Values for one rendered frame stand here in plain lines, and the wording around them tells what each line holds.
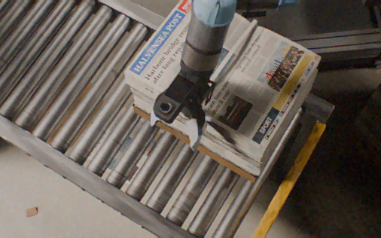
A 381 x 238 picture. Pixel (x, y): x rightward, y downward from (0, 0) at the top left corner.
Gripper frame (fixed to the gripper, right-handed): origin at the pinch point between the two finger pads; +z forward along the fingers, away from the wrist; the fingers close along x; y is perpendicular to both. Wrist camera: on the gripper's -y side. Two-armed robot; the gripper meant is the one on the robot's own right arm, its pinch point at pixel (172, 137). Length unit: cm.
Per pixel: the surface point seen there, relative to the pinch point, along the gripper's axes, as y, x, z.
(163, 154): 13.0, 5.8, 19.7
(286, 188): 18.9, -27.0, 13.4
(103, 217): 37, 34, 98
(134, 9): 40, 39, 1
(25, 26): 22, 65, 13
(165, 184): 7.0, 0.7, 23.2
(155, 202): 2.5, 0.2, 26.2
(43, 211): 27, 58, 105
